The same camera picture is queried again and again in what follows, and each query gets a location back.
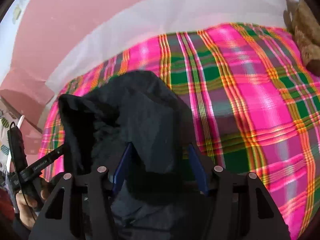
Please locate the black puffer jacket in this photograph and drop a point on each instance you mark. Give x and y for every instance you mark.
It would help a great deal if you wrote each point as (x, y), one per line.
(156, 201)

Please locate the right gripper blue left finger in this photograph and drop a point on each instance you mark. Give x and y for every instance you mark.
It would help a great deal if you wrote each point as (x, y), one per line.
(121, 170)

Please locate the person's left hand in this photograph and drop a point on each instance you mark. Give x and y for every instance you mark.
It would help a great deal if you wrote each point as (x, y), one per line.
(26, 205)

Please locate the pink wall sheet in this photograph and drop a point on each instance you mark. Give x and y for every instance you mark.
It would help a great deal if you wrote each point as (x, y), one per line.
(36, 35)

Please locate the pink plaid bed blanket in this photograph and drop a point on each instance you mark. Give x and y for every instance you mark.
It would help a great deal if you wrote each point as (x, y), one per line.
(255, 107)

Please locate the white bed side panel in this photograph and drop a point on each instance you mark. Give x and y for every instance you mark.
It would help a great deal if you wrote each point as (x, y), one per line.
(149, 18)

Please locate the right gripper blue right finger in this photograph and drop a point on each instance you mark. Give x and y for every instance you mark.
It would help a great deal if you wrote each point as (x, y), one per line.
(198, 170)

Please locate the pineapple print fabric cover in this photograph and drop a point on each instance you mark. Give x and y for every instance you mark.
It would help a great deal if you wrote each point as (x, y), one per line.
(6, 118)

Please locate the brown teddy bear santa hat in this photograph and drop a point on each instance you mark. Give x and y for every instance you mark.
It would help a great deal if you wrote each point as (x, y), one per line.
(301, 22)

